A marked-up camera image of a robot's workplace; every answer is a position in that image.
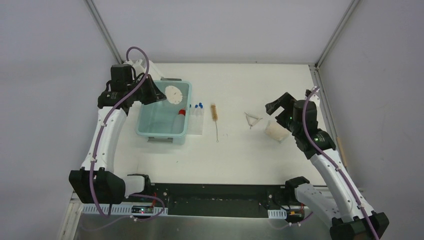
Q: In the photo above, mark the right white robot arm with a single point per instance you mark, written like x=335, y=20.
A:
x=348, y=215

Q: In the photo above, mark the teal storage bin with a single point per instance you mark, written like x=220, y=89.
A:
x=155, y=121

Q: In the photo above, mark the clear test tube rack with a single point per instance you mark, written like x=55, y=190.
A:
x=195, y=121

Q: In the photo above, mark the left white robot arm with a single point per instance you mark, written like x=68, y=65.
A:
x=95, y=181

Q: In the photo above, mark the red cap wash bottle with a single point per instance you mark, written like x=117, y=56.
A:
x=179, y=122

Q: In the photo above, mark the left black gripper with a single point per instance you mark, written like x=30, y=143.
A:
x=145, y=93

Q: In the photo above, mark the tan test tube brush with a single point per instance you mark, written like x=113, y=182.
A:
x=214, y=115

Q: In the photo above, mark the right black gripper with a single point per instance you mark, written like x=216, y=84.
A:
x=282, y=108

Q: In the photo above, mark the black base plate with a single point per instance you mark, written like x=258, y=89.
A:
x=224, y=200

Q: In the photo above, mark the white slotted cable duct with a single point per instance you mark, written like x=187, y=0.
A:
x=136, y=210

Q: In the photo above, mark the beige sponge block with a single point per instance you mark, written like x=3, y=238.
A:
x=276, y=131

